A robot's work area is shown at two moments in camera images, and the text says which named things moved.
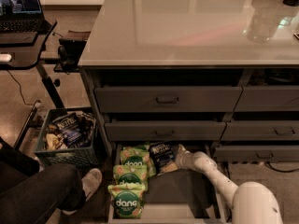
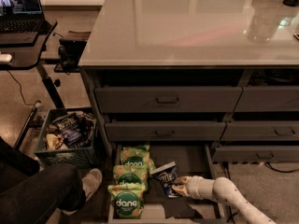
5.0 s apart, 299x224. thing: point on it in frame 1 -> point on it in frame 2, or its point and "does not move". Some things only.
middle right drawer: x=261 y=131 does not move
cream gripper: x=184 y=160 -> x=195 y=186
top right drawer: x=268 y=99 does not move
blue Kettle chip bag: x=163 y=153 -> x=165 y=175
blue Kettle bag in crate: x=69 y=130 does not move
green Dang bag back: x=138 y=155 does not move
